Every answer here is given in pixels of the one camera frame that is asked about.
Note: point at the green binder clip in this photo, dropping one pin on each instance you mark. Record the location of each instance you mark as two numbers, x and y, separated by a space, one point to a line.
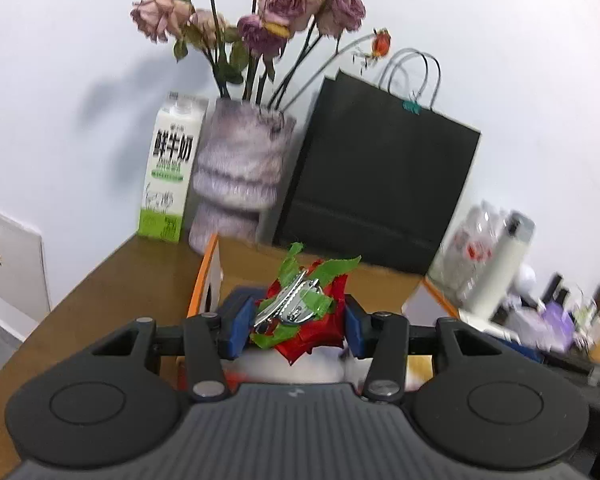
411 106

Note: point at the white green milk carton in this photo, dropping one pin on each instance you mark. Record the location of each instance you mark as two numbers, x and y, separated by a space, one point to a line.
170 160

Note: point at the wooden desktop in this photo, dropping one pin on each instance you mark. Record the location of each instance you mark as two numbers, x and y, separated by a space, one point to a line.
105 290

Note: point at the red green flower hair clip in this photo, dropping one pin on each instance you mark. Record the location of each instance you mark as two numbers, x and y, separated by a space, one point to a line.
310 330

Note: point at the white round speaker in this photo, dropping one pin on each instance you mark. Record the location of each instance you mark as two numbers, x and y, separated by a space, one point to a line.
526 280

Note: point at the white thermos bottle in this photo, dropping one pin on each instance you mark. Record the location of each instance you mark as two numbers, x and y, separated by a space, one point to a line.
500 270

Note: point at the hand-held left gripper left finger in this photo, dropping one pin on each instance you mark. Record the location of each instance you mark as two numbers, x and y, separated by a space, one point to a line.
237 327

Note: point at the dried rose bouquet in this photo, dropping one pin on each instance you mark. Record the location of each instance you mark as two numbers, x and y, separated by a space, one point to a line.
280 2

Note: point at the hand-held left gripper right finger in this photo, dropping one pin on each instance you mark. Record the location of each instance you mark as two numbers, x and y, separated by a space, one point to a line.
355 330

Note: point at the white printed carton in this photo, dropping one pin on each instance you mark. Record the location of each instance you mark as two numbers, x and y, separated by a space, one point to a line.
10 270

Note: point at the purple plastic bag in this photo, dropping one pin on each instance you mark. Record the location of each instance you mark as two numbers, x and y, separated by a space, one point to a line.
552 327

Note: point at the orange cardboard box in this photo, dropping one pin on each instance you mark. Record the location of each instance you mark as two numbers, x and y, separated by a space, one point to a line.
390 285

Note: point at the black paper bag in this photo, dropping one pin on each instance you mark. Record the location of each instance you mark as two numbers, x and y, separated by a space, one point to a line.
380 175

